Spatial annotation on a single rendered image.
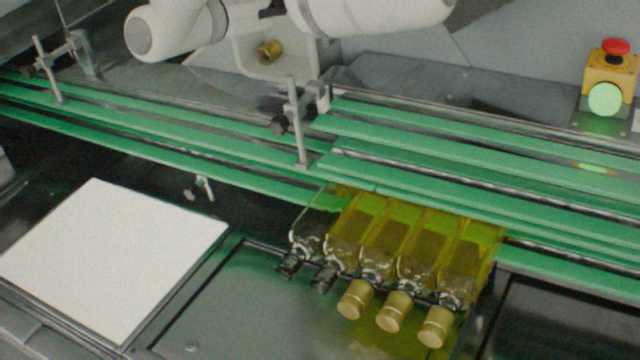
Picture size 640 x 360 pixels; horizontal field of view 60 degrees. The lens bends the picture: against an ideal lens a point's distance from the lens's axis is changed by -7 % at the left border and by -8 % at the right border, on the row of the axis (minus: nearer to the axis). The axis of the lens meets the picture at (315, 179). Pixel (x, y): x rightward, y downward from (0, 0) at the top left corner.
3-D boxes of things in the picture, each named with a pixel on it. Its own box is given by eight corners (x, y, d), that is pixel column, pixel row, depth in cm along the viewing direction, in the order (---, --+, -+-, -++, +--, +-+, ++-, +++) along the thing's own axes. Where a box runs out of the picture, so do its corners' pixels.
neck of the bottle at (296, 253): (293, 255, 89) (276, 277, 86) (290, 241, 87) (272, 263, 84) (310, 261, 87) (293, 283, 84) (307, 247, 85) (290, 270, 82)
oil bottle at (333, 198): (351, 176, 104) (287, 259, 90) (348, 150, 100) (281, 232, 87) (380, 184, 101) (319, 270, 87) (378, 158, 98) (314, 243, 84)
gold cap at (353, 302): (352, 292, 82) (337, 315, 79) (350, 275, 80) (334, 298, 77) (375, 300, 81) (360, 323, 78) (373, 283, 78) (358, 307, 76)
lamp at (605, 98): (587, 105, 78) (584, 116, 76) (592, 77, 75) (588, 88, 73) (619, 111, 76) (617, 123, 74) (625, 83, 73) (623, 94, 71)
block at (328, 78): (336, 109, 105) (316, 130, 100) (330, 62, 99) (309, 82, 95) (353, 113, 103) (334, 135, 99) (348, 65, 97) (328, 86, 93)
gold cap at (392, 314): (389, 304, 79) (375, 328, 77) (388, 287, 77) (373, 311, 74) (413, 312, 78) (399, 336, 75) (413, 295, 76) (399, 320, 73)
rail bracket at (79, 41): (108, 65, 138) (37, 114, 123) (86, 1, 127) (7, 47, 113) (121, 68, 135) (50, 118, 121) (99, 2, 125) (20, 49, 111)
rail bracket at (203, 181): (228, 173, 123) (188, 214, 114) (221, 147, 119) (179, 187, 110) (243, 178, 121) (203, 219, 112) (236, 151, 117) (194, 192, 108)
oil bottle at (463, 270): (478, 210, 93) (429, 307, 80) (481, 183, 90) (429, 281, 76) (512, 219, 91) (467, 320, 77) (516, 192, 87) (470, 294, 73)
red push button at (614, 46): (596, 67, 76) (600, 45, 74) (600, 54, 78) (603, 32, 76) (626, 72, 74) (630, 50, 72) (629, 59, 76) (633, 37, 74)
